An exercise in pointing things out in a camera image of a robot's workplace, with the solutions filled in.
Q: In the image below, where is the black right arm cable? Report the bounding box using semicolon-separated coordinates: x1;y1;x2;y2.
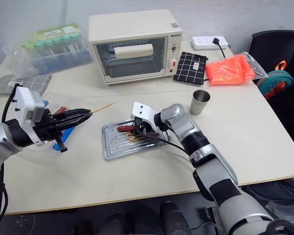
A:
136;127;192;157

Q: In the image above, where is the box of green-capped tubes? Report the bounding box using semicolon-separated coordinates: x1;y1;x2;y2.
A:
20;22;94;74

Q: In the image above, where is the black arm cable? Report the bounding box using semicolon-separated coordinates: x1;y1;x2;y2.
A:
1;84;23;125
136;127;192;157

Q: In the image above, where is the black white-grid cloth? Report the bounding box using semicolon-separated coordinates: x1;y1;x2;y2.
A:
173;51;209;87

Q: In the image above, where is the cream toaster oven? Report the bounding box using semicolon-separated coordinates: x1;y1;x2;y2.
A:
88;9;183;86

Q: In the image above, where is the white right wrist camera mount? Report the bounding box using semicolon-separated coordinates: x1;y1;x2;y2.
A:
130;101;163;133

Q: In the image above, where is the grey white-grid cloth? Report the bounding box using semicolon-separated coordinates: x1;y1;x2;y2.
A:
0;73;52;96

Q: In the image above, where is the teal dinosaur backpack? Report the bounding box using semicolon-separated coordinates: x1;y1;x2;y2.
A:
255;60;294;100

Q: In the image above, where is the ribbed metal tray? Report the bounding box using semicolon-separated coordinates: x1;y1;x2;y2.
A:
101;119;171;162

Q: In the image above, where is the white power strip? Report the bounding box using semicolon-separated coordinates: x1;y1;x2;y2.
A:
191;35;229;51

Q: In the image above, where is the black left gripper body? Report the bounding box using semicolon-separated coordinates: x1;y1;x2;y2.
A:
33;108;69;153

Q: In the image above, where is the dark rounded shape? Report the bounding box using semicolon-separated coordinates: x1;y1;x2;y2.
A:
159;200;192;235
97;211;128;235

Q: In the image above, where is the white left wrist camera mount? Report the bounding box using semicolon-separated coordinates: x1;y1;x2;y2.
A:
13;85;46;147

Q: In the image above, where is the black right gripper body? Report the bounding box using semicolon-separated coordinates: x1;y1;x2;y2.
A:
133;117;153;135

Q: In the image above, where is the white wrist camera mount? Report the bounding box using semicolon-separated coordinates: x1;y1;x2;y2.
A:
130;101;163;133
13;85;46;147

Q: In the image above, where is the large clear plastic bag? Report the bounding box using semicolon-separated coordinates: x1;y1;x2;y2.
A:
1;43;40;77

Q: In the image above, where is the black mesh office chair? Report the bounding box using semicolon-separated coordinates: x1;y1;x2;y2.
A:
248;29;294;83

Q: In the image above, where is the blue flat piece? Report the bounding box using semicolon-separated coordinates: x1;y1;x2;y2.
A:
52;128;77;151

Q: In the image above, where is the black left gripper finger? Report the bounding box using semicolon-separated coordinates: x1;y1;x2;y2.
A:
56;114;93;130
54;108;92;121

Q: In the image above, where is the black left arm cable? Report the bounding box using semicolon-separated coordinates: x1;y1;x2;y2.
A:
1;84;23;125

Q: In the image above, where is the thin wooden skewer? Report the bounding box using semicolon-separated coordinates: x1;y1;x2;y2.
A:
89;102;117;115

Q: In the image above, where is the orange cloth in clear bag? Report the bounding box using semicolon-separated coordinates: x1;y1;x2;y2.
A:
205;51;269;87

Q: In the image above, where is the stainless steel cup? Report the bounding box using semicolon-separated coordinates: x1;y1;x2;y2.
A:
189;89;212;116

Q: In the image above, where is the red sausage in bag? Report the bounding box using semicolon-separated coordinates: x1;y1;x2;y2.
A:
53;105;67;115

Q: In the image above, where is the red sausage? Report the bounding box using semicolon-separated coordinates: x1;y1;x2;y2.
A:
53;105;67;115
116;125;135;133

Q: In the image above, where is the black plug with cable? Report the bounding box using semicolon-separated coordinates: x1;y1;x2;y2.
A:
212;37;228;60

